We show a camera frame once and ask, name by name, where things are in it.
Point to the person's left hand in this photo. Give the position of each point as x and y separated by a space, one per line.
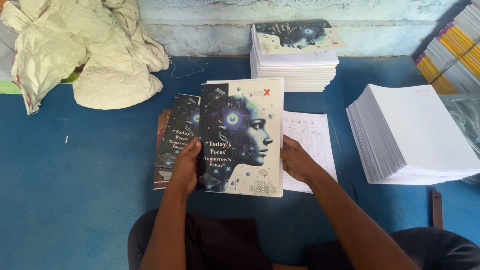
186 168

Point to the person's right hand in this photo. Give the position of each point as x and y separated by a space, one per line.
296 159

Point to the notebook with face cover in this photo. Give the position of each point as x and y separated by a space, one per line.
240 137

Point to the white index sheet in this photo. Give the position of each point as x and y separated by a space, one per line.
309 150

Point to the stack of loose printed covers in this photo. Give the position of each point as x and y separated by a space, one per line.
173 138

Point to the person's black trousers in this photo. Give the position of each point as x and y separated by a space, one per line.
225 243

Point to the loose white thread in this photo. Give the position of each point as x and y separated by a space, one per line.
187 67

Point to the stack of assembled notebooks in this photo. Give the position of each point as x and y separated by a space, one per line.
296 56

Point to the stack of ruled paper blocks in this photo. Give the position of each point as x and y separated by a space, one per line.
412 135

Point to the dark wooden stick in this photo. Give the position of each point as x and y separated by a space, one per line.
436 209

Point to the crumpled white woven sack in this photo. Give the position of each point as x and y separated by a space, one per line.
82 52

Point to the clear plastic wrap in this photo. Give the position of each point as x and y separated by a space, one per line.
465 123

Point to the stack of yellow-spined books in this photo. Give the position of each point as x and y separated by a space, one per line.
452 52

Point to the green paper sheet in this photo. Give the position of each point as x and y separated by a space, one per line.
8 87

